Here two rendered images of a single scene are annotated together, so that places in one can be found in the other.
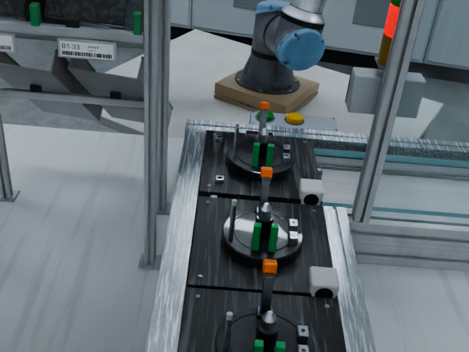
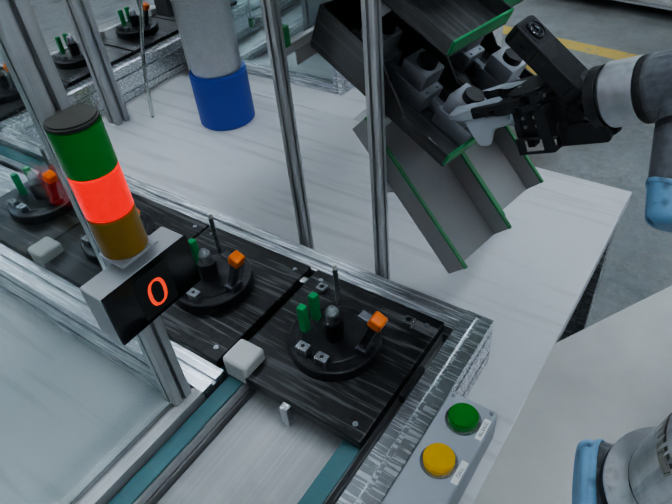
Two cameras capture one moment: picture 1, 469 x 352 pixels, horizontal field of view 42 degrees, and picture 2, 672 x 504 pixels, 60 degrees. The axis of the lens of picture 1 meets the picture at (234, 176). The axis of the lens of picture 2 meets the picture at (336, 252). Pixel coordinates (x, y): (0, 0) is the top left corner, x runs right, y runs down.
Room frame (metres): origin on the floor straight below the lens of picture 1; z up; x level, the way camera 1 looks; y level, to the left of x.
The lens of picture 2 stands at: (1.47, -0.48, 1.65)
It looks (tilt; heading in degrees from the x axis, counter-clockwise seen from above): 41 degrees down; 130
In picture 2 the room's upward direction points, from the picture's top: 6 degrees counter-clockwise
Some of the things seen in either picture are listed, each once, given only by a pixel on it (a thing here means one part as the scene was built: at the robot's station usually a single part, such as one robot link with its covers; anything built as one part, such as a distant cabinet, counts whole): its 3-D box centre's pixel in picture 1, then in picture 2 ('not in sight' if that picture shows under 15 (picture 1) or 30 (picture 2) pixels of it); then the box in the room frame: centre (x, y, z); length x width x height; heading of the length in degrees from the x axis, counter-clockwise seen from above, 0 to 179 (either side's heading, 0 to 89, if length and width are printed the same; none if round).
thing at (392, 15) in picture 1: (402, 19); (101, 189); (0.97, -0.24, 1.33); 0.05 x 0.05 x 0.05
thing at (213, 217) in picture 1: (264, 222); (207, 266); (0.83, -0.06, 1.01); 0.24 x 0.24 x 0.13; 2
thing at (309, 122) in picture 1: (292, 130); (438, 472); (1.30, -0.13, 0.93); 0.21 x 0.07 x 0.06; 92
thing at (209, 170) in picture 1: (259, 166); (336, 347); (1.08, -0.05, 0.96); 0.24 x 0.24 x 0.02; 2
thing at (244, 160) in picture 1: (260, 158); (335, 339); (1.08, -0.05, 0.98); 0.14 x 0.14 x 0.02
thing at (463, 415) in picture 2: (264, 117); (463, 419); (1.30, -0.06, 0.96); 0.04 x 0.04 x 0.02
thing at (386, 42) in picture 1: (395, 49); (117, 227); (0.97, -0.24, 1.28); 0.05 x 0.05 x 0.05
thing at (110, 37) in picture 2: not in sight; (134, 18); (-0.27, 0.68, 1.01); 0.24 x 0.24 x 0.13; 2
